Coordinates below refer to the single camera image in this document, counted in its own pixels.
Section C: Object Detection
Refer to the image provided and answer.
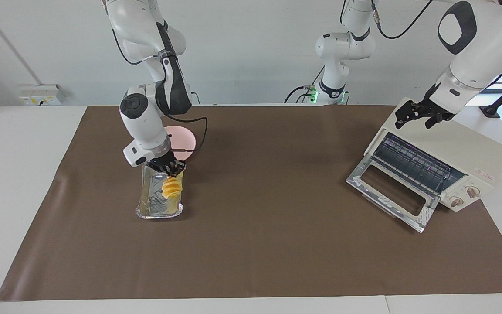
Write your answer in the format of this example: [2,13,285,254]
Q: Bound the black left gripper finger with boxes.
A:
[424,112,446,130]
[394,100,424,130]

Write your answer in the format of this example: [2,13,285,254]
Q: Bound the yellow spiral bread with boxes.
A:
[162,176,184,200]

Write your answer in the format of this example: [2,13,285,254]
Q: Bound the aluminium foil tray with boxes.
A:
[136,165,185,219]

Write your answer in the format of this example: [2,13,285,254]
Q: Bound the cream toaster oven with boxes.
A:
[363,97,502,213]

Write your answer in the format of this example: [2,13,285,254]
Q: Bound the metal oven rack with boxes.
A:
[373,133,456,197]

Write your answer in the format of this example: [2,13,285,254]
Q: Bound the silver glass oven door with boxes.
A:
[346,154,441,233]

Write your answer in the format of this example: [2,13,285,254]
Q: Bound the pink round plate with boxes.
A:
[164,126,197,162]

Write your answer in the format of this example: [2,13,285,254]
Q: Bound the brown table mat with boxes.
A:
[0,105,502,301]

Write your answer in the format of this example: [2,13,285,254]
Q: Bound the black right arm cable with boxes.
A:
[111,24,209,153]

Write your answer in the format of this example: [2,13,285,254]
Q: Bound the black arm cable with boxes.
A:
[111,24,209,153]
[371,0,434,40]

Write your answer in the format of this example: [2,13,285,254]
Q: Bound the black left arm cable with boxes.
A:
[371,0,434,40]

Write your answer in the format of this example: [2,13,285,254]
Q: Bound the black base cable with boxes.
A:
[284,65,326,104]

